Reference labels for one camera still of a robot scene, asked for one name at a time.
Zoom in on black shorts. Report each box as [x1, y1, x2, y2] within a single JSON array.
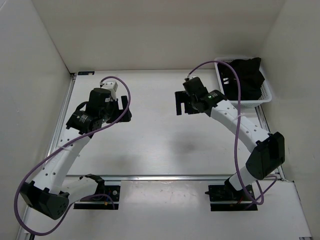
[[217, 57, 265, 101]]

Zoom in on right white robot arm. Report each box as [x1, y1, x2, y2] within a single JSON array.
[[174, 89, 285, 200]]

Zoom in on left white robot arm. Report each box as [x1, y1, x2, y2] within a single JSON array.
[[19, 87, 131, 220]]

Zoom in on blue label sticker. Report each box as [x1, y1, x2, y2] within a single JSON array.
[[77, 71, 95, 76]]

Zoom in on white plastic basket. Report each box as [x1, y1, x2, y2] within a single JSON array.
[[214, 55, 272, 108]]

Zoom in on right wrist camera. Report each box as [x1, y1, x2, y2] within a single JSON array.
[[182, 76, 204, 92]]

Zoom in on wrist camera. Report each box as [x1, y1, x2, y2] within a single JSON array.
[[182, 76, 204, 92], [99, 80, 118, 100]]

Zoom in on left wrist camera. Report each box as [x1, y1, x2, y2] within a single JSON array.
[[99, 80, 118, 100]]

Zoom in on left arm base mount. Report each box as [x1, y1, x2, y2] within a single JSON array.
[[73, 174, 121, 210]]

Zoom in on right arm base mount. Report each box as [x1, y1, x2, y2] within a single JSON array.
[[205, 185, 258, 212]]

